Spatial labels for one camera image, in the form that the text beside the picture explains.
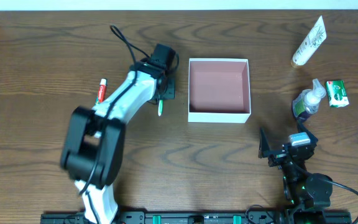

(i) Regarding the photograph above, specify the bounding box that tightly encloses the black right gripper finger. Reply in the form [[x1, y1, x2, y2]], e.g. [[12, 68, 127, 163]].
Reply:
[[297, 120, 313, 137], [258, 128, 270, 158]]

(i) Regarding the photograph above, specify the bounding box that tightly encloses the clear foam pump bottle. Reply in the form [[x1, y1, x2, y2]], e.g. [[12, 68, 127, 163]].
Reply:
[[292, 78, 326, 122]]

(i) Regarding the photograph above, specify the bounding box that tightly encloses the green white toothbrush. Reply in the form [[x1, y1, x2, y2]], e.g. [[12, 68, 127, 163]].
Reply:
[[158, 100, 163, 116]]

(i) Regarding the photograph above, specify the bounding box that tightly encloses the red Colgate toothpaste tube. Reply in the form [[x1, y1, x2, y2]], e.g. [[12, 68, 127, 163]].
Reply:
[[95, 78, 108, 105]]

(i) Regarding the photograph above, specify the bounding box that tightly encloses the white lotion tube with leaves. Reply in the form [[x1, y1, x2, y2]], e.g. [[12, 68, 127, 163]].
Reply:
[[291, 16, 327, 68]]

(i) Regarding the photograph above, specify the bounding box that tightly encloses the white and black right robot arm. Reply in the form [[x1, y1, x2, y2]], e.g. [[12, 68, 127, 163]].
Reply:
[[258, 123, 333, 223]]

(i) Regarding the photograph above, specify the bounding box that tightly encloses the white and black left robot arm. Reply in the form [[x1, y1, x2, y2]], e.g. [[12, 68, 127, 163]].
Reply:
[[60, 44, 179, 223]]

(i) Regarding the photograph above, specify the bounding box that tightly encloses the green soap bar package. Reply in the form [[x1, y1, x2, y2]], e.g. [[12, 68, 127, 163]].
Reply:
[[326, 80, 349, 108]]

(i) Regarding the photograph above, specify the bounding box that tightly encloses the white box with pink interior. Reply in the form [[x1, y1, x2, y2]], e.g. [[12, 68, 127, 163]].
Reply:
[[188, 58, 252, 123]]

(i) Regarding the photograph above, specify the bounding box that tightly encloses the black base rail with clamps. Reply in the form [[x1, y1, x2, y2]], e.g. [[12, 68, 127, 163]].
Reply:
[[40, 210, 352, 224]]

